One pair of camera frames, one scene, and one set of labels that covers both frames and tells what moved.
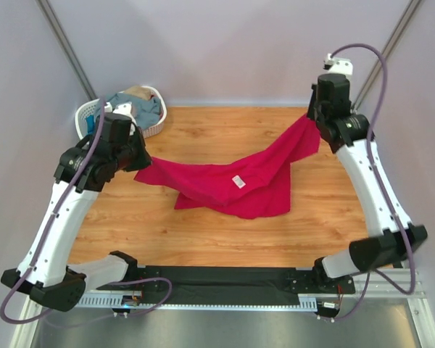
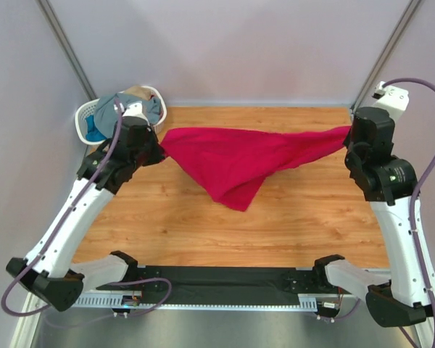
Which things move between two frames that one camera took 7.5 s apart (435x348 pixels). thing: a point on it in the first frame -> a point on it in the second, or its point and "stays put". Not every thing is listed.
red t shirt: [257, 186] -> [235, 164]
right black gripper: [312, 109] -> [353, 135]
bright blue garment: [90, 125] stays put
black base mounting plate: [185, 286] stays put
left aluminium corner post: [68, 49] stays put
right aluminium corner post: [392, 40] stays put
